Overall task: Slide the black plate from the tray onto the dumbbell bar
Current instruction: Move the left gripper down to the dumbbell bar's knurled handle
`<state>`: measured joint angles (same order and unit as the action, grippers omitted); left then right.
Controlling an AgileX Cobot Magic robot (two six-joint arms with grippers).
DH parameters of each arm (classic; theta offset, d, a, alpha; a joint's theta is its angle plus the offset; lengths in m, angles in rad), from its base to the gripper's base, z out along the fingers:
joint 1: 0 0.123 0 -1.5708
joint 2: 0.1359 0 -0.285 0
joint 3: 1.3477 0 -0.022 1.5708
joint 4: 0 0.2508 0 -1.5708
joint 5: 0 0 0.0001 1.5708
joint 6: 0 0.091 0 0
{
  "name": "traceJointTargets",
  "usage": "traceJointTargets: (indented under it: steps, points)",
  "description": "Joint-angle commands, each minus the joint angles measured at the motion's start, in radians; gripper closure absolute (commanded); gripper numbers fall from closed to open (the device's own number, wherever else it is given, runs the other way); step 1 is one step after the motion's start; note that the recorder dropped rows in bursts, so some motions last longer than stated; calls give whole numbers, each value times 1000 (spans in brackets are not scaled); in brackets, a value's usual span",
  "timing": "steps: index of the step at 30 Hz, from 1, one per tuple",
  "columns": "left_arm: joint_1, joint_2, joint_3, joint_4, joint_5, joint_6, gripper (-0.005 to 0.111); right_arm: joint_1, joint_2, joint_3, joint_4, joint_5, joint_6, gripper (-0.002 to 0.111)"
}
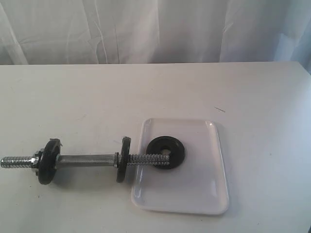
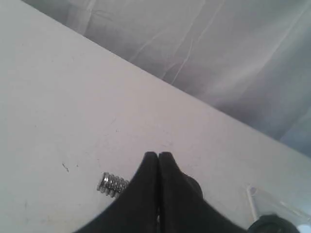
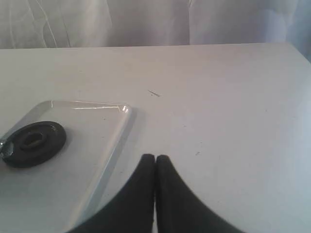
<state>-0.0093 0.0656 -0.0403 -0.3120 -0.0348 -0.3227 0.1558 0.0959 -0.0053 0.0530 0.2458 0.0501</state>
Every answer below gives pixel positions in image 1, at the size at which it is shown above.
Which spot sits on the chrome hex collar nut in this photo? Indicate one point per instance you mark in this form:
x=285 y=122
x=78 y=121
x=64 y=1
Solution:
x=34 y=162

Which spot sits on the black weight plate nut end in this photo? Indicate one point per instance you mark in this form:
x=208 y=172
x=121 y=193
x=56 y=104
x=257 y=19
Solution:
x=46 y=167

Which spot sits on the white rectangular plastic tray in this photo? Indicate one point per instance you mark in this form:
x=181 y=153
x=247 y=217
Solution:
x=198 y=185

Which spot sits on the white backdrop curtain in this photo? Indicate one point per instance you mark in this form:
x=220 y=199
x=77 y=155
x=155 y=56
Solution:
x=50 y=32

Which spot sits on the black weight plate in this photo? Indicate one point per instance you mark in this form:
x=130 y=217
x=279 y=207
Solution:
x=167 y=145

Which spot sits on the chrome threaded dumbbell bar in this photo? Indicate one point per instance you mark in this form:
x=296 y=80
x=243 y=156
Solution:
x=63 y=161

